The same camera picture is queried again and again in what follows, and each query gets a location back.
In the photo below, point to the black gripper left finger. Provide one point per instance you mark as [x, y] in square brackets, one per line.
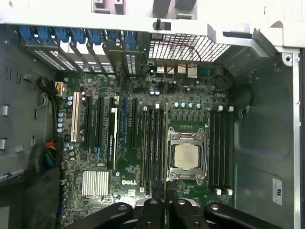
[152, 214]

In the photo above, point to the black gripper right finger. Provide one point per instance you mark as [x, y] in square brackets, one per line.
[181, 214]

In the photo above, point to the green RAM stick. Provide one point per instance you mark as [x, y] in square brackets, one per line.
[166, 155]

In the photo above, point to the black RAM slot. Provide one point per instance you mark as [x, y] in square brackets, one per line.
[150, 143]
[162, 143]
[212, 148]
[223, 148]
[217, 148]
[157, 143]
[144, 143]
[229, 148]

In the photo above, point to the metal CPU socket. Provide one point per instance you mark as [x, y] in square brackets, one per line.
[172, 177]

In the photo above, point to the green motherboard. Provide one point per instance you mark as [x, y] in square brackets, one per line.
[133, 167]

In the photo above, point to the silver CPU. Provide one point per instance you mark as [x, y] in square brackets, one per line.
[188, 156]

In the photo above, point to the silver finned heatsink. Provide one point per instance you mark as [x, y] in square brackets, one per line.
[95, 183]

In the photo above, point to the black expansion slot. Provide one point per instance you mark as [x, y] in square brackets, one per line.
[100, 121]
[134, 124]
[88, 121]

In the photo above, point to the blue expansion slot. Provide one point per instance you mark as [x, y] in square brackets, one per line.
[124, 124]

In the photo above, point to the white sticker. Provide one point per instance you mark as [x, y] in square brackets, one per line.
[277, 190]

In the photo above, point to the black and grey PC case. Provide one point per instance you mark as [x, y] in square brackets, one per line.
[262, 143]

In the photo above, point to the black plastic cover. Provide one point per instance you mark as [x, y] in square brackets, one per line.
[35, 202]

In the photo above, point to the white expansion slot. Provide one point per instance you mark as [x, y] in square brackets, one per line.
[75, 117]

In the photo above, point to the black round internal speaker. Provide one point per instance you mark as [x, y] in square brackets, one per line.
[246, 95]

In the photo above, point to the silver rear connector block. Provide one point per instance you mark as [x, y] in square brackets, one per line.
[181, 70]

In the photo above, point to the blue slot clip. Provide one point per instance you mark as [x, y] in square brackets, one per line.
[95, 37]
[78, 35]
[43, 33]
[114, 37]
[129, 39]
[25, 34]
[62, 34]

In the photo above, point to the black case lock tab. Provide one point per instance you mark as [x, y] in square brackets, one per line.
[162, 25]

